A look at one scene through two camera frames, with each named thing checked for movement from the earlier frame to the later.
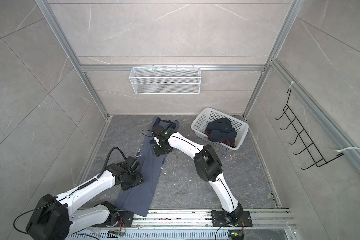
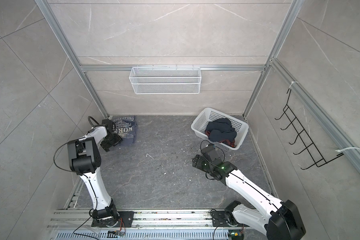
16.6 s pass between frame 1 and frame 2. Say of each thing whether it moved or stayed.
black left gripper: moved
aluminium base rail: stayed
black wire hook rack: stayed
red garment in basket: stayed
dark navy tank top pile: stayed
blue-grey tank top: moved
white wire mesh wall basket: stayed
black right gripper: moved
